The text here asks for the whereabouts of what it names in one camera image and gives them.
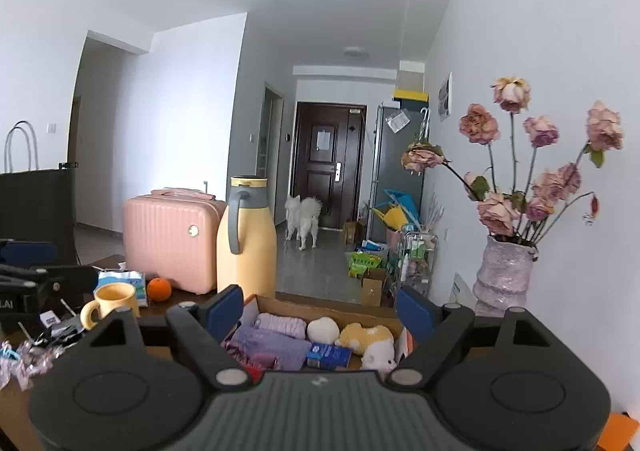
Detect small desk clutter pile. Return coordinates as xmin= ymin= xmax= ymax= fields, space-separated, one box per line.
xmin=17 ymin=298 xmax=95 ymax=348

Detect silver foil wrappers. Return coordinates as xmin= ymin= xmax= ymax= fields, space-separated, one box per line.
xmin=0 ymin=340 xmax=67 ymax=390

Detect white plush ball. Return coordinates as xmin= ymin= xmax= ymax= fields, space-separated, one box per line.
xmin=306 ymin=316 xmax=341 ymax=346

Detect lilac knitted cloth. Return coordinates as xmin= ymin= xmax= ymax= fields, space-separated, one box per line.
xmin=254 ymin=312 xmax=307 ymax=340

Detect pink suitcase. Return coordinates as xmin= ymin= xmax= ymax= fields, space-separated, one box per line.
xmin=122 ymin=187 xmax=229 ymax=296

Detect small cardboard box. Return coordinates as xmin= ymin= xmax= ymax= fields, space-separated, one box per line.
xmin=342 ymin=219 xmax=366 ymax=247

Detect white rolling cart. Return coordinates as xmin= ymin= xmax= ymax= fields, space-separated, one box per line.
xmin=396 ymin=230 xmax=439 ymax=298

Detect black paper bag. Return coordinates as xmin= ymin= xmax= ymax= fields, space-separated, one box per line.
xmin=0 ymin=120 xmax=79 ymax=268

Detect blue and white tissue pack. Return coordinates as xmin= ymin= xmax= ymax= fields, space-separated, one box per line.
xmin=95 ymin=269 xmax=149 ymax=308

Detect framed wall picture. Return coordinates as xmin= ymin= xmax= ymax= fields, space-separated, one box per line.
xmin=437 ymin=72 xmax=454 ymax=122

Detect orange fruit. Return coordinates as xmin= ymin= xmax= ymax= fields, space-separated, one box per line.
xmin=146 ymin=277 xmax=173 ymax=303

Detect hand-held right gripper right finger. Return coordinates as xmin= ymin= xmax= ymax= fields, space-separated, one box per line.
xmin=385 ymin=285 xmax=552 ymax=390

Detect purple knit cloth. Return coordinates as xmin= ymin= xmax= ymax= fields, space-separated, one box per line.
xmin=231 ymin=325 xmax=312 ymax=370

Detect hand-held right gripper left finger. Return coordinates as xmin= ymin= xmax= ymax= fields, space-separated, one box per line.
xmin=87 ymin=284 xmax=254 ymax=391

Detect yellow box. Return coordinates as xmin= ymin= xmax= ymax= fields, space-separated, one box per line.
xmin=392 ymin=88 xmax=430 ymax=104

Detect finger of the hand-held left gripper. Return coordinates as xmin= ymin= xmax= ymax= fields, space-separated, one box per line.
xmin=0 ymin=265 xmax=49 ymax=288
xmin=0 ymin=238 xmax=59 ymax=266

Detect pink patterned cloth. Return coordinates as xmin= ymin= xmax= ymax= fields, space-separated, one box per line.
xmin=222 ymin=340 xmax=282 ymax=372

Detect lilac textured vase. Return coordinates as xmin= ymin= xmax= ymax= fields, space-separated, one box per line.
xmin=472 ymin=233 xmax=539 ymax=318

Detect yellow and white plush toy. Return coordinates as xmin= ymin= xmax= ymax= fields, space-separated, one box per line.
xmin=334 ymin=323 xmax=396 ymax=372

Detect yellow thermos jug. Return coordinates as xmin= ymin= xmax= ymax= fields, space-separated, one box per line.
xmin=216 ymin=175 xmax=278 ymax=300

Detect dried pink rose bouquet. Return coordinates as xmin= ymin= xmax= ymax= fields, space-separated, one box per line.
xmin=401 ymin=76 xmax=625 ymax=248

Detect grey refrigerator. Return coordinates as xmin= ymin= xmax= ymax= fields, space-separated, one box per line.
xmin=367 ymin=103 xmax=430 ymax=245

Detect red cardboard box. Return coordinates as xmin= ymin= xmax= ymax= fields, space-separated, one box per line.
xmin=221 ymin=294 xmax=417 ymax=373

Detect dark brown door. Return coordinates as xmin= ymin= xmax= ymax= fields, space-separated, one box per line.
xmin=290 ymin=101 xmax=368 ymax=230

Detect white dog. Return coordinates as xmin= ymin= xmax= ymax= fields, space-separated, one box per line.
xmin=284 ymin=194 xmax=324 ymax=251

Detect brown cardboard floor box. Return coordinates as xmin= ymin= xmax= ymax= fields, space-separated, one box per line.
xmin=359 ymin=267 xmax=389 ymax=307

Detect green printed bags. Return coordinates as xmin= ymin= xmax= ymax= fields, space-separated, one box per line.
xmin=346 ymin=251 xmax=385 ymax=280

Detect yellow mug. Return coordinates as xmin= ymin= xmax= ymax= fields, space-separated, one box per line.
xmin=80 ymin=282 xmax=141 ymax=331

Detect yellow and blue dustpan set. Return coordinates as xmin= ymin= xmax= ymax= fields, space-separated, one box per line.
xmin=371 ymin=188 xmax=422 ymax=233

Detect orange flat object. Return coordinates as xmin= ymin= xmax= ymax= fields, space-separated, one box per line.
xmin=597 ymin=412 xmax=640 ymax=451

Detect white paper sheet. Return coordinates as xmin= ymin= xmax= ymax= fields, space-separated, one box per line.
xmin=452 ymin=272 xmax=479 ymax=308

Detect blue small carton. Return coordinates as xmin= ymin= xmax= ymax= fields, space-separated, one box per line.
xmin=304 ymin=341 xmax=354 ymax=371

